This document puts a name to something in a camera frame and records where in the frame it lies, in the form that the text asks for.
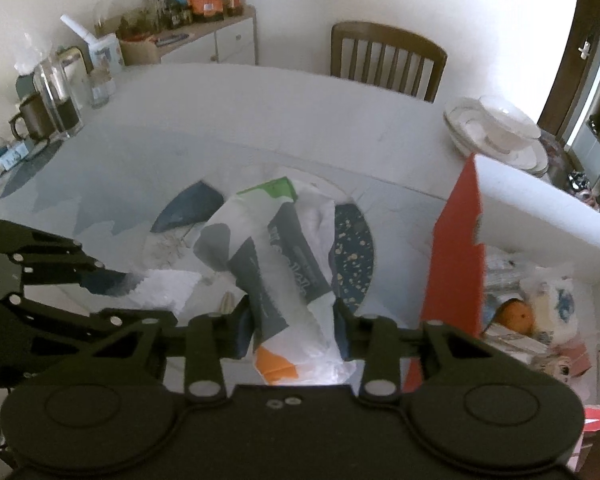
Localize orange fruit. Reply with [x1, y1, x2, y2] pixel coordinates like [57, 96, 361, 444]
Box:
[493, 299, 534, 335]

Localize clear plastic snack bag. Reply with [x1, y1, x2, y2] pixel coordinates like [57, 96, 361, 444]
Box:
[519, 263, 579, 347]

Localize brown wooden chair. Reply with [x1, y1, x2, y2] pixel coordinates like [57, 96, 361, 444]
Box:
[330, 21, 448, 103]

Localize white side cabinet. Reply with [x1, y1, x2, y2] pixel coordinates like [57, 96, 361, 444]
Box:
[157, 6, 258, 66]

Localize silver foil snack bag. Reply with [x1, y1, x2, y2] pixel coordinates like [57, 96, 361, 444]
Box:
[483, 252, 539, 292]

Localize white patterned tissue pack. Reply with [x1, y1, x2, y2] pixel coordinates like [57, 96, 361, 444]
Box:
[194, 177, 355, 386]

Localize stacked white plates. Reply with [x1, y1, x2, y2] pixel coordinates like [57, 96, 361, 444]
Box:
[443, 96, 548, 177]

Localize glass pitcher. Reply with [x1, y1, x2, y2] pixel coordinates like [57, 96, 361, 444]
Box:
[33, 54, 83, 138]

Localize white crumpled paper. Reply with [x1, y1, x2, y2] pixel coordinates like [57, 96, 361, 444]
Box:
[125, 269, 202, 315]

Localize dark brown mug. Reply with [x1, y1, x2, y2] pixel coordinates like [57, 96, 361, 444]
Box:
[8, 92, 56, 143]

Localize red and white cardboard box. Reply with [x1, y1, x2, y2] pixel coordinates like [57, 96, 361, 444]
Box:
[420, 155, 600, 404]

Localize white porcelain bowl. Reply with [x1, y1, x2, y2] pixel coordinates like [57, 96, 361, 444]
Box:
[478, 96, 541, 154]

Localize round patterned placemat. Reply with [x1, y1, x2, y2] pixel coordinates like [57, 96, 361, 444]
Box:
[143, 164, 375, 330]

